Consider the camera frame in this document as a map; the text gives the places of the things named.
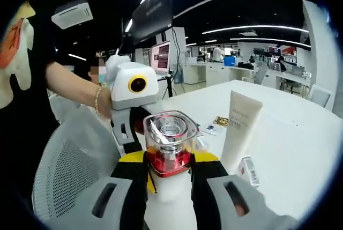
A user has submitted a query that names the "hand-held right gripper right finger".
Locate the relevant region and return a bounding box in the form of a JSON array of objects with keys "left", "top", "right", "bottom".
[{"left": 189, "top": 151, "right": 299, "bottom": 230}]

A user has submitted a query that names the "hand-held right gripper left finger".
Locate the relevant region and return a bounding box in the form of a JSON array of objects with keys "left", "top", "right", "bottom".
[{"left": 44, "top": 151, "right": 158, "bottom": 230}]

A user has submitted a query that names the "small pump skincare bottle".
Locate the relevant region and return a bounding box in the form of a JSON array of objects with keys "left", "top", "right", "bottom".
[{"left": 239, "top": 156, "right": 260, "bottom": 188}]

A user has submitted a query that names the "red collared white skincare bottle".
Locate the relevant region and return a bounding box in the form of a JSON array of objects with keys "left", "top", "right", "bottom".
[{"left": 143, "top": 110, "right": 202, "bottom": 230}]

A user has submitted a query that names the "silver skincare sachet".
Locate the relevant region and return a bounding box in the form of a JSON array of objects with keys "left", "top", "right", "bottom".
[{"left": 202, "top": 124, "right": 225, "bottom": 136}]

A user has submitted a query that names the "tall white skincare tube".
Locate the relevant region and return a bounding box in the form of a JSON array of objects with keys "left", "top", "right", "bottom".
[{"left": 220, "top": 90, "right": 263, "bottom": 176}]

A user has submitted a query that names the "gold skincare sachet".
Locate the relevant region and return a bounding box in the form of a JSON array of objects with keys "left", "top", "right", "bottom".
[{"left": 213, "top": 116, "right": 230, "bottom": 128}]

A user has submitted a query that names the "person's left hand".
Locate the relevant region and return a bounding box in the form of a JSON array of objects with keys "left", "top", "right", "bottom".
[{"left": 100, "top": 87, "right": 114, "bottom": 120}]

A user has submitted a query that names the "black tripod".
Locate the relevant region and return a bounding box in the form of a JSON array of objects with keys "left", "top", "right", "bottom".
[{"left": 160, "top": 71, "right": 175, "bottom": 99}]

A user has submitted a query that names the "computer monitor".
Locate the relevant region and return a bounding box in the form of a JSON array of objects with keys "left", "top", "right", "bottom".
[{"left": 151, "top": 41, "right": 172, "bottom": 75}]

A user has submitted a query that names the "white mesh office chair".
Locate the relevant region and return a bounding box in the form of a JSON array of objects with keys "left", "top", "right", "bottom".
[{"left": 32, "top": 95, "right": 151, "bottom": 230}]

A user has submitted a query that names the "large dark screen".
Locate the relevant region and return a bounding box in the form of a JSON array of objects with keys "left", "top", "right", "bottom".
[{"left": 131, "top": 0, "right": 174, "bottom": 46}]

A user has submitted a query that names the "ceiling air conditioner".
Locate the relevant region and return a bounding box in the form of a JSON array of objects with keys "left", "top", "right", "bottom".
[{"left": 51, "top": 0, "right": 94, "bottom": 29}]

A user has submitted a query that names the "person's black shirt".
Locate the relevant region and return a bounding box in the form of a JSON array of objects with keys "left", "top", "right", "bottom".
[{"left": 0, "top": 0, "right": 64, "bottom": 214}]

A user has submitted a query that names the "grey office chair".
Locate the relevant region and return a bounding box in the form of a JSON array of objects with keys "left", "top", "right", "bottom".
[{"left": 253, "top": 65, "right": 269, "bottom": 85}]

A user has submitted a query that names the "white framed chair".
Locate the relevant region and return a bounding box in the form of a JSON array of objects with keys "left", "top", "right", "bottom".
[{"left": 308, "top": 84, "right": 332, "bottom": 108}]

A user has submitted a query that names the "bead bracelet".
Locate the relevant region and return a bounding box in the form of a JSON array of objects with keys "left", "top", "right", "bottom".
[{"left": 94, "top": 85, "right": 105, "bottom": 120}]

